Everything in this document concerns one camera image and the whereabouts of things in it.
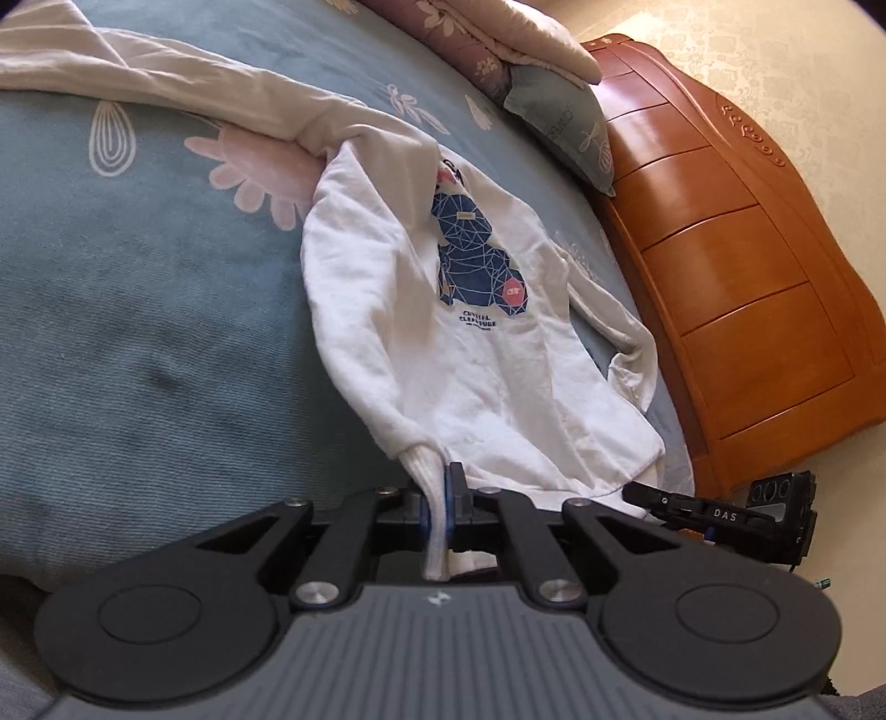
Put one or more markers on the white sweatshirt with blue print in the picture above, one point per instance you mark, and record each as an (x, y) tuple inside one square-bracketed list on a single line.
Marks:
[(477, 346)]

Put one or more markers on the cream long-sleeved garment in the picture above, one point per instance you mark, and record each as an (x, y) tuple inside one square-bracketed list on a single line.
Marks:
[(207, 76)]

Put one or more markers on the wooden headboard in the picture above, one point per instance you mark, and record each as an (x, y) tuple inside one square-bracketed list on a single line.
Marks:
[(747, 277)]

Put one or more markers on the pale pink blanket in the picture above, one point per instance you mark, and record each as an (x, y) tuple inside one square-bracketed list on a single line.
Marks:
[(547, 31)]

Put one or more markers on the purple floral quilt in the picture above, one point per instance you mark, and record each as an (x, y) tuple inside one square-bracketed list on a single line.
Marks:
[(453, 38)]

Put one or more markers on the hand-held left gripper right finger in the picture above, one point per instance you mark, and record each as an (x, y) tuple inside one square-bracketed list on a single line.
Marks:
[(451, 500)]

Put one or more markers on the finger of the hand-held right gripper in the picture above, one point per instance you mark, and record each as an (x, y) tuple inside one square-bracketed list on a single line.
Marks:
[(654, 498)]

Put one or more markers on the grey-blue pillow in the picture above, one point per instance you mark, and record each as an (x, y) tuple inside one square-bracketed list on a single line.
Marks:
[(564, 118)]

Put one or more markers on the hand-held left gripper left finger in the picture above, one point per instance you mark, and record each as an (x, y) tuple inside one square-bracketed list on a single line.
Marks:
[(419, 520)]

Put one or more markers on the blue floral bed sheet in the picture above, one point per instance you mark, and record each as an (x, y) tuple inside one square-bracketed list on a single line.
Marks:
[(138, 332)]

